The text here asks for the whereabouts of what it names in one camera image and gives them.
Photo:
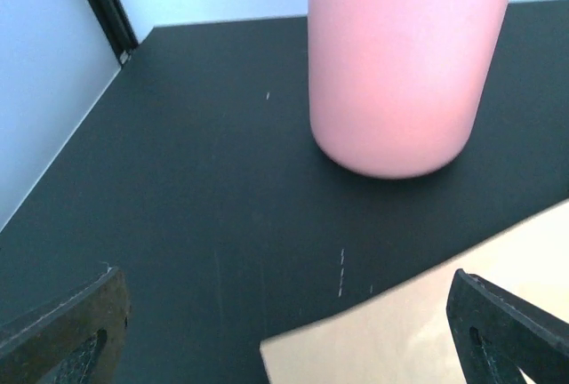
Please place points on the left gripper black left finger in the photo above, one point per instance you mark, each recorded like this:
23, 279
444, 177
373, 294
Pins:
75, 338

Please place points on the green and orange wrapping paper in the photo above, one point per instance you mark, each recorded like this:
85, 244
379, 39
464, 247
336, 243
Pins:
403, 336

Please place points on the left black frame post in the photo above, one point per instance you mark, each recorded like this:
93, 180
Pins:
116, 27

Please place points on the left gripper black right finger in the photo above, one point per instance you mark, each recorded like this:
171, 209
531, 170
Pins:
501, 338

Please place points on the pink ceramic vase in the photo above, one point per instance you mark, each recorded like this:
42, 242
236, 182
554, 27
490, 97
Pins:
395, 85

